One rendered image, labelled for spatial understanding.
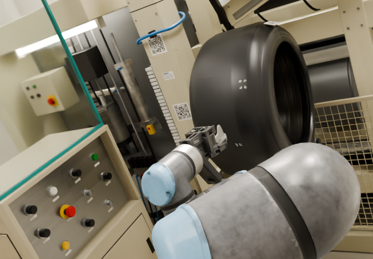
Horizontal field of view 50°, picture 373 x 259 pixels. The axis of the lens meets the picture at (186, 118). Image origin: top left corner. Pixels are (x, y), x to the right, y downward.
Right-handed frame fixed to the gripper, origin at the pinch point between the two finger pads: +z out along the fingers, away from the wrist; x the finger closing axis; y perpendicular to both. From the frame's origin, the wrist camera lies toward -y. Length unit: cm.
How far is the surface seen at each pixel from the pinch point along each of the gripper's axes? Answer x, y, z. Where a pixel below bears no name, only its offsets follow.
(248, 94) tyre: -7.5, 9.9, 10.4
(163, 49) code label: 29.3, 29.7, 25.2
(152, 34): 29, 36, 21
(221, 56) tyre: 2.3, 22.4, 18.2
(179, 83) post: 27.8, 15.5, 27.0
